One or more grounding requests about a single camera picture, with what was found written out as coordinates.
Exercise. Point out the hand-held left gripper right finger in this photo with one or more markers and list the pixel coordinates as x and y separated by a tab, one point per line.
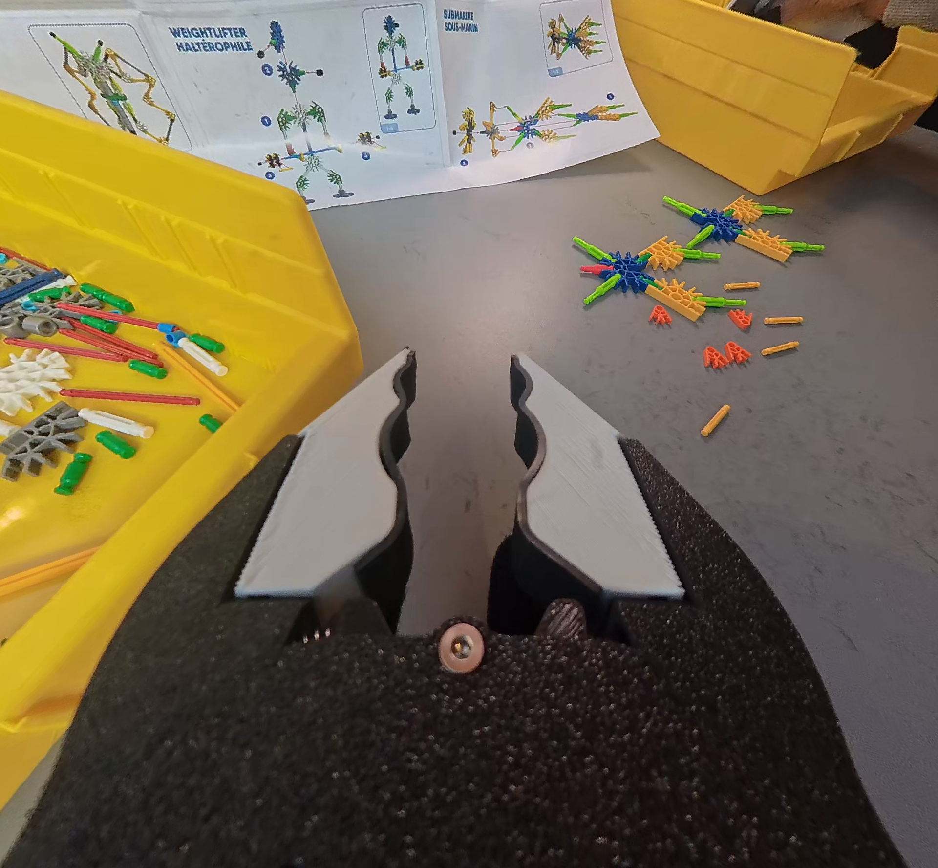
586	501

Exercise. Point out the white folded instruction sheet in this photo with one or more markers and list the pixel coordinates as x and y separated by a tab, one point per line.
220	76

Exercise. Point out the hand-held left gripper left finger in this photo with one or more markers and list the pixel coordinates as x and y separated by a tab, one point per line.
330	501

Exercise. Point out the toy model with red rod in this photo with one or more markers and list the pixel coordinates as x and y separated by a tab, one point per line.
626	270

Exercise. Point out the orange small connector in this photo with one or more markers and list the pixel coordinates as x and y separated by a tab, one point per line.
740	317
659	314
714	357
736	353

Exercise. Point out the blue yellow green toy model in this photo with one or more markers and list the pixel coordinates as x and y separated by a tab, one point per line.
718	223

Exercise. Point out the pile of colourful construction pieces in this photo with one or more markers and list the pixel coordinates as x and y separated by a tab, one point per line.
95	340

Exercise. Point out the yellow bin with colourful pieces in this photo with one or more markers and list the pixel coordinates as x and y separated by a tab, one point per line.
183	223

